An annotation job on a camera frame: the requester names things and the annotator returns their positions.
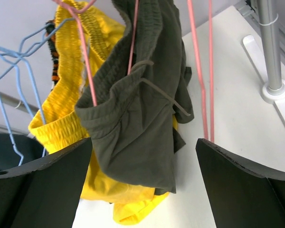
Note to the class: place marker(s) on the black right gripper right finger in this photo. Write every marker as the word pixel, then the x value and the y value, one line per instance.
pixel 242 193

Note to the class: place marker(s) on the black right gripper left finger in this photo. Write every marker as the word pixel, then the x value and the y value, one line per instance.
pixel 45 193

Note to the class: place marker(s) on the dark navy shorts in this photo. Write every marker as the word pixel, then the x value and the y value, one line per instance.
pixel 30 148

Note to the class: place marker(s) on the olive green shorts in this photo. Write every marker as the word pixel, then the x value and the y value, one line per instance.
pixel 141 89

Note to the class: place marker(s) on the yellow shorts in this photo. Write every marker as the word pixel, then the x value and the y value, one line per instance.
pixel 131 203

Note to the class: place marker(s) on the camouflage patterned shorts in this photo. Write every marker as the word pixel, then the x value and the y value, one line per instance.
pixel 50 27

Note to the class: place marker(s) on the white steel clothes rack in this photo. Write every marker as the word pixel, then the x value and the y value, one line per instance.
pixel 266 62

